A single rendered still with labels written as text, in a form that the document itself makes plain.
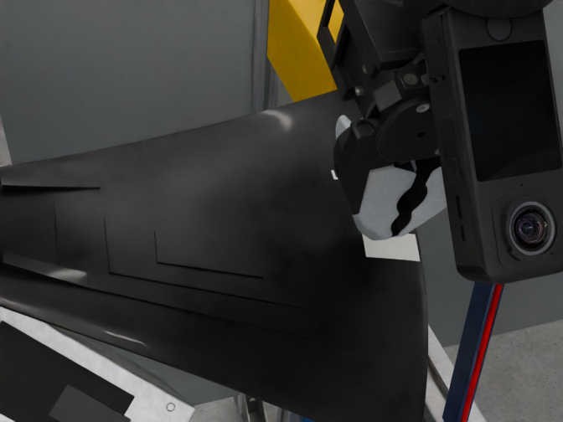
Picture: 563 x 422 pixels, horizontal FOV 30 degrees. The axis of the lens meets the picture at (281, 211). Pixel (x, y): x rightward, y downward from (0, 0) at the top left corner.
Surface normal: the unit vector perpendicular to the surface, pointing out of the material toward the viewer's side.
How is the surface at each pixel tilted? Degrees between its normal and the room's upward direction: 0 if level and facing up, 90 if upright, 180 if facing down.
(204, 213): 11
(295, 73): 90
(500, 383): 0
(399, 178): 107
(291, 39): 90
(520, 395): 0
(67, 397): 50
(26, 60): 90
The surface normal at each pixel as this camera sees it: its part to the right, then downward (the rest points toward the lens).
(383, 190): 0.29, 0.83
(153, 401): 0.28, 0.00
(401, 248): 0.29, -0.51
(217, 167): 0.14, -0.68
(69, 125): 0.33, 0.63
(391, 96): -0.48, -0.30
